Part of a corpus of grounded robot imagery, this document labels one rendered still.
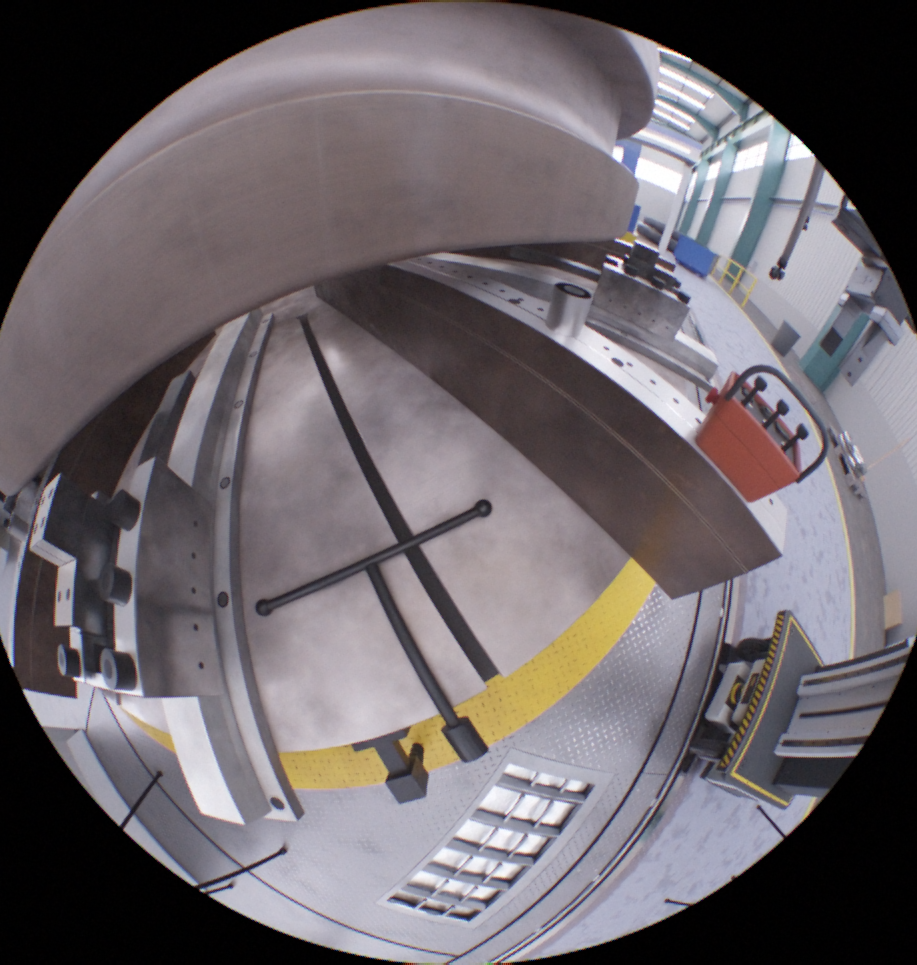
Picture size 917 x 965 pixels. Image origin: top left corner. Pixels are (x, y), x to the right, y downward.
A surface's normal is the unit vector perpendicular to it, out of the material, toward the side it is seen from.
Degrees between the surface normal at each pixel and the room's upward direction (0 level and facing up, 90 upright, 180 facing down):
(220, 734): 72
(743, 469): 97
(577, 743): 0
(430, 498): 0
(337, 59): 77
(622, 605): 0
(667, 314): 90
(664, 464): 90
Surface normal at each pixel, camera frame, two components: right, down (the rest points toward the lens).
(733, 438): -0.76, 0.60
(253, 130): 0.52, 0.75
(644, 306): -0.43, 0.77
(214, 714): 0.91, -0.41
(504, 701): 0.04, -0.50
